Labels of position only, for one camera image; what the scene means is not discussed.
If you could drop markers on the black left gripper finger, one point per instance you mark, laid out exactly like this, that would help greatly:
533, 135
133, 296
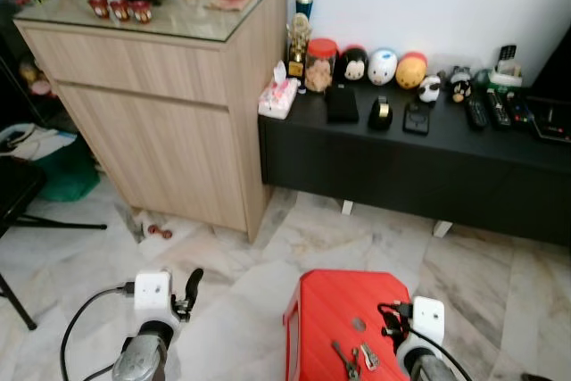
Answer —
194, 285

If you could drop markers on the metal key bunch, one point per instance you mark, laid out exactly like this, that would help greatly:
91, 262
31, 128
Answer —
348, 359

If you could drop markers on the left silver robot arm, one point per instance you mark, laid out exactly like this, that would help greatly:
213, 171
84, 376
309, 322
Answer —
143, 356

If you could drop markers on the small red floor item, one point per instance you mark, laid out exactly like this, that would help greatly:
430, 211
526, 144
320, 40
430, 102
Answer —
161, 231

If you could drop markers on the red plastic stool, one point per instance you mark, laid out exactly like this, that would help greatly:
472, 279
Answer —
335, 310

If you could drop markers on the green bag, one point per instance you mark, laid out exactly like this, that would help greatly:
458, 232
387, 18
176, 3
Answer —
70, 171

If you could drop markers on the light wooden cabinet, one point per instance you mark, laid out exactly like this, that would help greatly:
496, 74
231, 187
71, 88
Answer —
152, 104

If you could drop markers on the small black square device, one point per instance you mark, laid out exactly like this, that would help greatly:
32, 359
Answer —
417, 119

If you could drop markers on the pink tissue box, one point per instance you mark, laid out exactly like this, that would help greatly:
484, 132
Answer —
278, 100

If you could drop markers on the black tape dispenser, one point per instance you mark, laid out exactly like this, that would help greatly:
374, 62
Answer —
381, 113

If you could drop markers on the black remote control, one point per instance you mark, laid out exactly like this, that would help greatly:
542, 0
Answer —
475, 112
521, 111
498, 108

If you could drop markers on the black wallet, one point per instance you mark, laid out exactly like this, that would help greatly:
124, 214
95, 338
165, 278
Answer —
342, 104

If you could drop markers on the small white dog figurine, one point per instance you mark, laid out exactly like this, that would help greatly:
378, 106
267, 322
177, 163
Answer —
431, 89

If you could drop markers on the flat black set-top box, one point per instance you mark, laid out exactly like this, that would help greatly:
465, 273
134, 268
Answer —
553, 122

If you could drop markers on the orange round plush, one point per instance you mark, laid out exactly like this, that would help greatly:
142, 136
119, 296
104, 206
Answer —
411, 71

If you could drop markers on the red lidded snack jar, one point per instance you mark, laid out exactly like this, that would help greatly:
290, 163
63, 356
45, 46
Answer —
320, 69

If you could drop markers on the white round plush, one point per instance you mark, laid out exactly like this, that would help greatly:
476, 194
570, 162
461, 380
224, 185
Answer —
383, 68

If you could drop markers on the black mouse plush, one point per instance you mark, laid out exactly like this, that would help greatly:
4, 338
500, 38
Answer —
354, 66

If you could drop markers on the small gold trophy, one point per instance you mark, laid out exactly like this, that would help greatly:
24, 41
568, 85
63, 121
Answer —
298, 42

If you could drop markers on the white green remote holder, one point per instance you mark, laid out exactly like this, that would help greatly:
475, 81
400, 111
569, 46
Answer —
505, 73

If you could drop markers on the black flat screen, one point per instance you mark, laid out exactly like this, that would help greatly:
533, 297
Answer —
558, 69

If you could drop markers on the small red cup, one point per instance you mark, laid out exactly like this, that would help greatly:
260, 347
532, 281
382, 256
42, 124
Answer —
99, 7
141, 12
119, 10

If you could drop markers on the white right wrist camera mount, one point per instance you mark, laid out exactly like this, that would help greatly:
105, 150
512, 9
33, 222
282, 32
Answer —
428, 320

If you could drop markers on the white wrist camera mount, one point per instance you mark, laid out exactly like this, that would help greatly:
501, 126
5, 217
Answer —
428, 320
152, 292

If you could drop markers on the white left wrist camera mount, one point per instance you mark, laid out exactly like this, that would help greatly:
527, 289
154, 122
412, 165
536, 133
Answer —
152, 292

